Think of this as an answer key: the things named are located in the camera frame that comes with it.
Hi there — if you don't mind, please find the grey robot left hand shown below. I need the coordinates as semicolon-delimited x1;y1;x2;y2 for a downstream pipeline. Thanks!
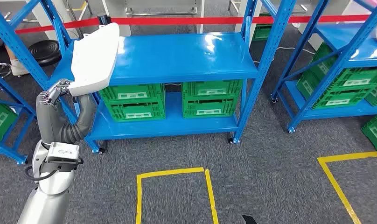
35;79;98;145

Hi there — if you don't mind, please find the blue metal shelf rack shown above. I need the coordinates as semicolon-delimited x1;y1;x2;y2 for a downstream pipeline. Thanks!
0;68;38;166
0;0;297;155
270;0;377;134

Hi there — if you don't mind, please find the person's foot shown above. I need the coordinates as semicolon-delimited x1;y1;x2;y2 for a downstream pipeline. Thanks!
4;45;30;77

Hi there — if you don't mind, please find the black round stanchion base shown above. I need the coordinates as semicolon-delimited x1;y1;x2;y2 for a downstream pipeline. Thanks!
28;39;62;66

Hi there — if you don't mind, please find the red barrier belt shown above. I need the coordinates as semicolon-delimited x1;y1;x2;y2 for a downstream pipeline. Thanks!
0;14;377;37

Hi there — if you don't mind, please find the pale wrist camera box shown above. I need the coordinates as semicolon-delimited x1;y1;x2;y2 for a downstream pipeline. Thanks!
44;141;81;172

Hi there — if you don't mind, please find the black stanchion post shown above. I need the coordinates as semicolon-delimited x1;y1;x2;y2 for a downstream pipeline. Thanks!
97;12;112;26

